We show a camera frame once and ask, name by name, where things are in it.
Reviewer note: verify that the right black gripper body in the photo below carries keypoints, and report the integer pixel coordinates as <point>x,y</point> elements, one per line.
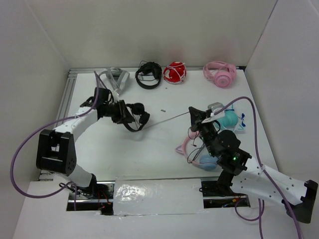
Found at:
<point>207,130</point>

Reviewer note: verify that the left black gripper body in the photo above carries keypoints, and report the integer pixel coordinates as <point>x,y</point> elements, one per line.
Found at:
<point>114,112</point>

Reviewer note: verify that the black wired headphones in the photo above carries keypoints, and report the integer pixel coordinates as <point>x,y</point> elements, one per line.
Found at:
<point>142,117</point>

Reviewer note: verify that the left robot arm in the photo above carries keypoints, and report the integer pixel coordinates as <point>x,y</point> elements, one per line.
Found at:
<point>56,151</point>

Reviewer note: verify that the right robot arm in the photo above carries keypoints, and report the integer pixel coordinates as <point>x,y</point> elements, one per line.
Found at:
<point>242,173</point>

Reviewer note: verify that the teal headphones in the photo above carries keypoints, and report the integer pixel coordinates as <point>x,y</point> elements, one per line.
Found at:
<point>231,120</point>

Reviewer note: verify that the pink blue cat-ear headphones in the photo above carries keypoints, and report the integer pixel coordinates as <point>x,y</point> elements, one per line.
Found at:
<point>205,162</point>

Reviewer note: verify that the grey white headphones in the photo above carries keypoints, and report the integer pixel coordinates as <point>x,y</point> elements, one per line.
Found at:
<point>116,77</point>

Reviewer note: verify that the red white headphones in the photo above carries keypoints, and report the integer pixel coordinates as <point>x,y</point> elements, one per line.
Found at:
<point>175,73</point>

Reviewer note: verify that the black wrapped headphones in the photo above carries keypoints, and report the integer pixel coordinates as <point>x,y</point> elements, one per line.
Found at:
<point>147,69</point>

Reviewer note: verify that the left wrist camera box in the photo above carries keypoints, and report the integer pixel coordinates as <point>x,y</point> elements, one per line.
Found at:
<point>116,96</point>

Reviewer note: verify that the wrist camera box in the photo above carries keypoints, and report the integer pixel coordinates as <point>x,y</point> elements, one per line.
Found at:
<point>215,111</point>
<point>116,96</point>

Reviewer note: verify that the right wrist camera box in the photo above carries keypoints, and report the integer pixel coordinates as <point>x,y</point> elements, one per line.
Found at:
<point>215,111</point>

